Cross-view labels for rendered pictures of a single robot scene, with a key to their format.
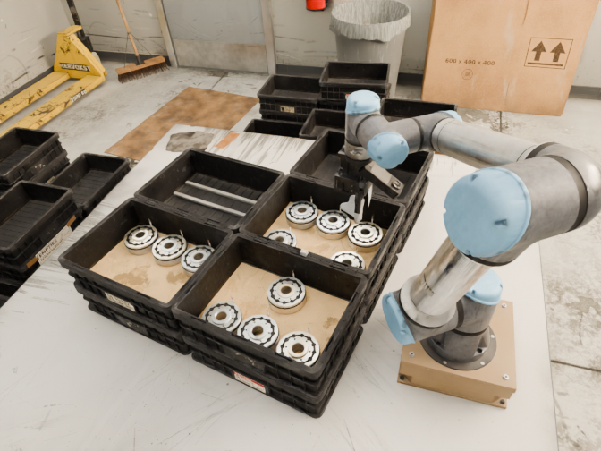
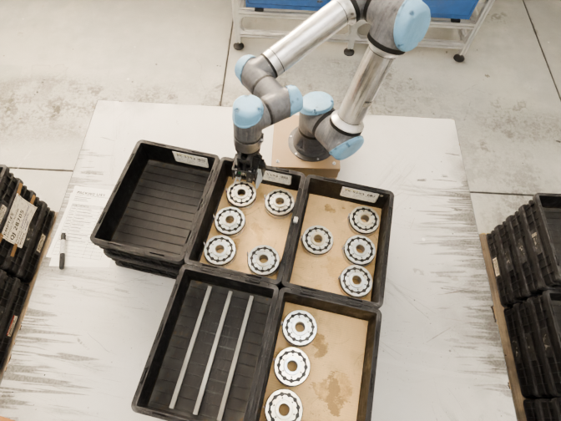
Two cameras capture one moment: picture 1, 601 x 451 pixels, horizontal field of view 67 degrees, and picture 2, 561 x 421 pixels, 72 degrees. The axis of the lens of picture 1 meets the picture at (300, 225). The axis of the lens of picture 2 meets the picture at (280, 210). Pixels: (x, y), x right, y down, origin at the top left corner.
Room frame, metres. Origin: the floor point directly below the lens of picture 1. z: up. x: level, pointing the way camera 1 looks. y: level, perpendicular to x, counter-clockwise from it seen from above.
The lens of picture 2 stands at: (1.07, 0.48, 2.04)
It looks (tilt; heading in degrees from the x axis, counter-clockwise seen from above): 63 degrees down; 249
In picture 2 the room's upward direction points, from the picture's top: 4 degrees clockwise
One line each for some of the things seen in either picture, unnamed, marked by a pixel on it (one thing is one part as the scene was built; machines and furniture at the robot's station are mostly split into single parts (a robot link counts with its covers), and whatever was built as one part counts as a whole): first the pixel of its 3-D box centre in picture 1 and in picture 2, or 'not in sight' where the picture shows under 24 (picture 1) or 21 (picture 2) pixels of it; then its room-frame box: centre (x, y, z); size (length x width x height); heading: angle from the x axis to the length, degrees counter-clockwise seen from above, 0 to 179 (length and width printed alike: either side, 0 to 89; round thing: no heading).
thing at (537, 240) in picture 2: not in sight; (548, 255); (-0.36, 0.27, 0.37); 0.40 x 0.30 x 0.45; 70
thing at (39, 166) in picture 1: (29, 184); not in sight; (2.05, 1.45, 0.37); 0.40 x 0.30 x 0.45; 160
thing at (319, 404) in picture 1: (276, 332); not in sight; (0.71, 0.09, 0.76); 0.40 x 0.30 x 0.12; 59
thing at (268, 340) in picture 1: (258, 332); (360, 249); (0.65, 0.13, 0.86); 0.10 x 0.10 x 0.01
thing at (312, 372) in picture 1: (270, 295); (341, 236); (0.71, 0.09, 0.92); 0.40 x 0.30 x 0.02; 59
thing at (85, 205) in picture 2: not in sight; (88, 225); (1.53, -0.31, 0.70); 0.33 x 0.23 x 0.01; 70
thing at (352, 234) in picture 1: (365, 234); (241, 193); (0.96, -0.19, 0.86); 0.10 x 0.10 x 0.01
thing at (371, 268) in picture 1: (323, 220); (248, 216); (0.97, -0.07, 0.92); 0.40 x 0.30 x 0.02; 59
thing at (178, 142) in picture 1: (188, 140); not in sight; (1.81, 0.48, 0.71); 0.22 x 0.19 x 0.01; 70
